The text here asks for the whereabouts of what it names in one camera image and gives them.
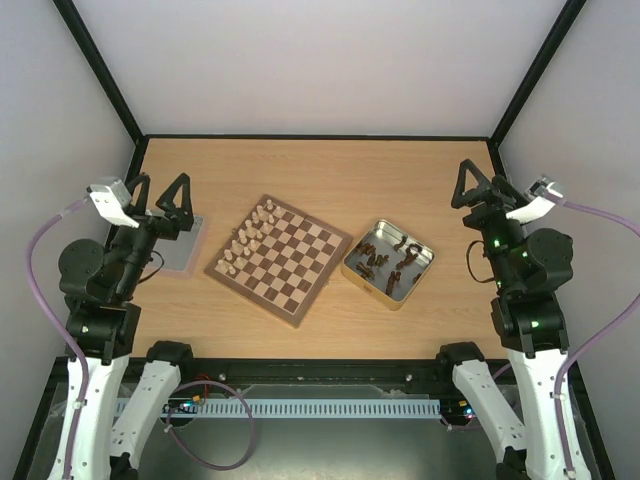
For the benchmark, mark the dark pieces in tin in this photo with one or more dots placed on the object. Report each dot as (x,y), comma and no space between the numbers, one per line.
(391,265)

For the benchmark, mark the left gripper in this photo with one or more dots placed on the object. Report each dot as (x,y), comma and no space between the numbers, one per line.
(179,219)

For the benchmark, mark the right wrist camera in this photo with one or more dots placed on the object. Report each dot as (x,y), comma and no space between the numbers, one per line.
(540,199)

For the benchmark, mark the wooden chess board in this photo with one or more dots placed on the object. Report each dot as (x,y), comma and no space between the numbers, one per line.
(283,258)

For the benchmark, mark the gold metal tin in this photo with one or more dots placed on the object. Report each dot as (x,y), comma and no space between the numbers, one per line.
(387,229)

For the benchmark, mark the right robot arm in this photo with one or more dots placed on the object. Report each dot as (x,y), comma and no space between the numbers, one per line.
(539,440)

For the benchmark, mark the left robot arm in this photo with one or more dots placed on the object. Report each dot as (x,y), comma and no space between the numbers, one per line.
(98,282)

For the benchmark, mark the tin lid on table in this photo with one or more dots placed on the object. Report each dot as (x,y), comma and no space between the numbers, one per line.
(179,258)

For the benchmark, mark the blue cable duct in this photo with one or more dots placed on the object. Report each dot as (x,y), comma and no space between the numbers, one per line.
(423,409)

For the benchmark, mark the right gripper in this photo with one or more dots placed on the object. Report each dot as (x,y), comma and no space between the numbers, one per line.
(484,203)

